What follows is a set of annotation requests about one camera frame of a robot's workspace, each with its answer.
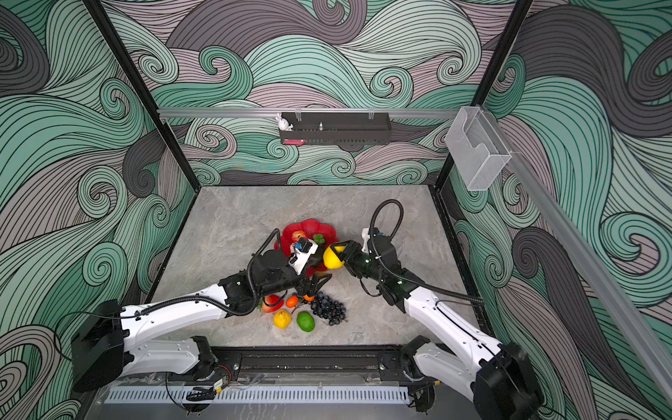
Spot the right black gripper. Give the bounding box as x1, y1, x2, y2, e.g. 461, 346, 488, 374
331, 239, 389, 286

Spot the large yellow fake lemon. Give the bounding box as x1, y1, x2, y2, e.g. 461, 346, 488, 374
323, 244, 346, 270

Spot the red fake mango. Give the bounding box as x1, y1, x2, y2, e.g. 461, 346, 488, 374
261, 294, 285, 313

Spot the red flower-shaped fruit bowl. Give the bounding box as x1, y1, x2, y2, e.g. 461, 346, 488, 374
274, 219, 339, 278

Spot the red fake apple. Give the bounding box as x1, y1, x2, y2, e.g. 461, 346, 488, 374
292, 230, 309, 243

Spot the green fake lime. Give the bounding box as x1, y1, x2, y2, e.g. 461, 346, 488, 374
296, 311, 315, 333

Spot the dark maroon fake fruit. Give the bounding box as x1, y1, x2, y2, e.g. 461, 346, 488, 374
313, 234, 327, 245

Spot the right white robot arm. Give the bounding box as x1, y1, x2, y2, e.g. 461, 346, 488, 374
323, 234, 544, 419

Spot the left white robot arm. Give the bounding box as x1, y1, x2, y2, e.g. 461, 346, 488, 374
71, 250, 318, 393

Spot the small orange fake tangerine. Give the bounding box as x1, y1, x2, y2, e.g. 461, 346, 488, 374
285, 296, 299, 308

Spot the small yellow fake lemon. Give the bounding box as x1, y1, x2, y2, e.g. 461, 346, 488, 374
273, 310, 292, 329

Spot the dark fake grape bunch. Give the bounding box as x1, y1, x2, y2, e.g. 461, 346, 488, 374
310, 292, 347, 326

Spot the small white figurine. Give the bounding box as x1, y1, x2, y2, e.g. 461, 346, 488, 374
275, 113, 293, 131

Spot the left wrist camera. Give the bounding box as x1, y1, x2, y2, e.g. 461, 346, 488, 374
289, 237, 319, 275

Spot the left black cable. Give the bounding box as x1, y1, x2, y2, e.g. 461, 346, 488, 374
130, 227, 285, 319

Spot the right black cable loop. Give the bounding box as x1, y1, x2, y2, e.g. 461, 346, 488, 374
366, 198, 485, 306

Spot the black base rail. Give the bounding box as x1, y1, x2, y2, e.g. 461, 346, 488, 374
212, 345, 407, 382

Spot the black wall shelf tray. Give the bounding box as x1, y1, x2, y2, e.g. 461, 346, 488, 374
278, 113, 392, 148

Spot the aluminium wall rail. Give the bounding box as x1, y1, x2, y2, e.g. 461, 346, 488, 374
157, 107, 459, 120

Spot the clear plastic wall bin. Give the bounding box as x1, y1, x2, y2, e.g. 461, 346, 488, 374
444, 106, 511, 192

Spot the white slotted cable duct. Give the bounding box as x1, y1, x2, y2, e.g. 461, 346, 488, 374
104, 385, 410, 405

